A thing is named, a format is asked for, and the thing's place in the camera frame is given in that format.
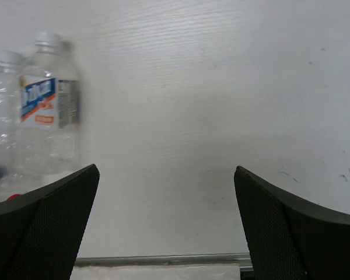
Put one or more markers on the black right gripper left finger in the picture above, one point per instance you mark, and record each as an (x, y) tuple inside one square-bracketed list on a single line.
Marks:
[(41, 231)]

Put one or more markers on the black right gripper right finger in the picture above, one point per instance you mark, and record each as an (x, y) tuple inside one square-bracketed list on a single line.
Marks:
[(289, 237)]

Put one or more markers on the clear bottle red cap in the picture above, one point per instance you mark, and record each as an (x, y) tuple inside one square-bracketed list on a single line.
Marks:
[(13, 196)]

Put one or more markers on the clear bottle white cap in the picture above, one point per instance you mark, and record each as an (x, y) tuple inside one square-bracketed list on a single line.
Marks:
[(10, 63)]

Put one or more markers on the clear bottle blue label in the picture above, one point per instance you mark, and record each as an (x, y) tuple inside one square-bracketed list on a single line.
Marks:
[(49, 113)]

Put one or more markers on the aluminium table rail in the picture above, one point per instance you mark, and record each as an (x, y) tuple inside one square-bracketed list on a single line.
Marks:
[(243, 259)]

